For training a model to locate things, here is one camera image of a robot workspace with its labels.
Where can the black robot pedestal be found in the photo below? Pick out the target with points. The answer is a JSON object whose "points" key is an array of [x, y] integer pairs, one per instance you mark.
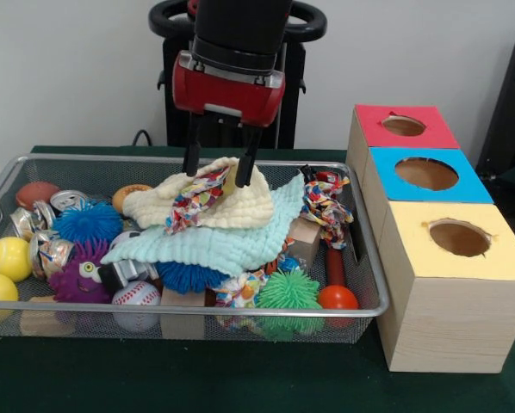
{"points": [[296, 95]]}

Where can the wooden box with three holes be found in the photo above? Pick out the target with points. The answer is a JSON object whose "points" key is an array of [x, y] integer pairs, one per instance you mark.
{"points": [[447, 318]]}

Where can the green spiky ball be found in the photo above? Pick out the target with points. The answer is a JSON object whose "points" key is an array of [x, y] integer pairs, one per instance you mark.
{"points": [[288, 291]]}

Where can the crushed silver drink can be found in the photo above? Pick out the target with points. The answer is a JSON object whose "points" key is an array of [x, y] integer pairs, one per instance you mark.
{"points": [[25, 219]]}

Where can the black panel stand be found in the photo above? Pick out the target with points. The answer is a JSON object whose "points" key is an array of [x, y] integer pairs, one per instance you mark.
{"points": [[511, 112]]}

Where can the yellow ball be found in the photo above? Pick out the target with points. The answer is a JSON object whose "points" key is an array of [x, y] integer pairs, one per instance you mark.
{"points": [[8, 258]]}

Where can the purple monster toy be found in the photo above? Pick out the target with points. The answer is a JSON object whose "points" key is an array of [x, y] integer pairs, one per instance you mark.
{"points": [[81, 282]]}

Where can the red maraca rattle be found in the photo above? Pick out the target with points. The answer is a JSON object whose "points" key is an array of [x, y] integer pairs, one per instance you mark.
{"points": [[338, 298]]}

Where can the dark green tablecloth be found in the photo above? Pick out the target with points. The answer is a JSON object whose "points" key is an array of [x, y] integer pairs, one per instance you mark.
{"points": [[240, 379]]}

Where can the clear shallow mesh bin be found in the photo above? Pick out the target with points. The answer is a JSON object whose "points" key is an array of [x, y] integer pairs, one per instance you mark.
{"points": [[240, 175]]}

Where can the cream knitted cloth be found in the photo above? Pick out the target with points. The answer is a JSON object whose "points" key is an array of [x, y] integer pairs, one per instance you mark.
{"points": [[253, 206]]}

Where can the multicoloured patterned cloth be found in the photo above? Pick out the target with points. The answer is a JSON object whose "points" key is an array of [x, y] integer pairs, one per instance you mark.
{"points": [[197, 200]]}

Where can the blue spiky ball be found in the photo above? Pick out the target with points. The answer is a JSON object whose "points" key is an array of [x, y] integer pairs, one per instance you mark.
{"points": [[87, 224]]}

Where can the mint knitted cloth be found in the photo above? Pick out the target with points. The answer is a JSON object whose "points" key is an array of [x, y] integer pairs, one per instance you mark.
{"points": [[232, 245]]}

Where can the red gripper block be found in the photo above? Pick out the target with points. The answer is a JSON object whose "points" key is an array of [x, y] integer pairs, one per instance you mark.
{"points": [[227, 95]]}

